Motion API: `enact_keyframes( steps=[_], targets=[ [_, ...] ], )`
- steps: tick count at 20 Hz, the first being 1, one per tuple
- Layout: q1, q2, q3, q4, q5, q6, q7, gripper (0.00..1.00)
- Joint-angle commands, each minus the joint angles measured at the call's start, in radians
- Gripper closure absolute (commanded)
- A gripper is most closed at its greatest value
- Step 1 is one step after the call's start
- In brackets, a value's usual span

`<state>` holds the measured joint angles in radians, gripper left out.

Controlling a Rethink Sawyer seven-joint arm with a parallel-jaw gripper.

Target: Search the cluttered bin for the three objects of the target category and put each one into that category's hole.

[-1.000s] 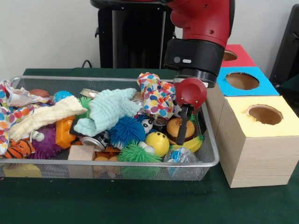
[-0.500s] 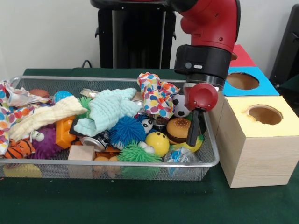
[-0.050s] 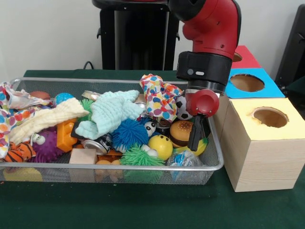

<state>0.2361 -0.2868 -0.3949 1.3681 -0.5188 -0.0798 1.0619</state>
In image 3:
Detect green spiky ball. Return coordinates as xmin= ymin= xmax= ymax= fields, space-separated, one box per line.
xmin=80 ymin=98 xmax=94 ymax=120

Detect yellow banana toy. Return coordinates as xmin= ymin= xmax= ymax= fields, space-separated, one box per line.
xmin=174 ymin=138 xmax=209 ymax=157

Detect mint green knit cloth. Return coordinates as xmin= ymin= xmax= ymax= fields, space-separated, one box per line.
xmin=75 ymin=91 xmax=144 ymax=140

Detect dark green tablecloth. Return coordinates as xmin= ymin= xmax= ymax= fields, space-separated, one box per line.
xmin=0 ymin=69 xmax=305 ymax=229

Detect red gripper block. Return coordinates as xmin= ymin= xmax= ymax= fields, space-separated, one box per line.
xmin=185 ymin=88 xmax=220 ymax=152

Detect wooden box with three holes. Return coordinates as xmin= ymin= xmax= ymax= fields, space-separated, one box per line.
xmin=213 ymin=45 xmax=305 ymax=193

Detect clear plastic bottle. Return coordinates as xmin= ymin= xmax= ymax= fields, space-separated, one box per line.
xmin=167 ymin=150 xmax=205 ymax=170

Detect white plastic bag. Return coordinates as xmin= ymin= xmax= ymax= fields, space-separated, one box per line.
xmin=0 ymin=82 xmax=34 ymax=158

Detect shallow clear mesh bin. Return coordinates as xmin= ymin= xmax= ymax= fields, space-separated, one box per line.
xmin=0 ymin=77 xmax=224 ymax=186

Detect colourful polka-dot cloth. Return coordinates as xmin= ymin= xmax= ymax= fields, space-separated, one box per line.
xmin=139 ymin=73 xmax=183 ymax=124

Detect wooden burger toy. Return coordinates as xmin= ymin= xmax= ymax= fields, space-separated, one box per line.
xmin=170 ymin=120 xmax=194 ymax=147

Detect yellow ball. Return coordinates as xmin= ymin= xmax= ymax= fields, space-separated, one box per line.
xmin=148 ymin=135 xmax=173 ymax=161

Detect small soccer ball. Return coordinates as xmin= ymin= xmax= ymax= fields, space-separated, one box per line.
xmin=175 ymin=95 xmax=192 ymax=121

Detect cream cloth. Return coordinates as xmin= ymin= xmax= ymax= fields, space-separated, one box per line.
xmin=8 ymin=98 xmax=90 ymax=146

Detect black drink can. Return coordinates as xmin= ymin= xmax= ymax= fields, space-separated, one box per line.
xmin=81 ymin=133 xmax=113 ymax=154

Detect black floor stand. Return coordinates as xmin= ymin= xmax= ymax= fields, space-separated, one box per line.
xmin=275 ymin=4 xmax=305 ymax=91

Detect dark green side table cloth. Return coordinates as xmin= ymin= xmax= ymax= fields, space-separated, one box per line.
xmin=285 ymin=75 xmax=305 ymax=94

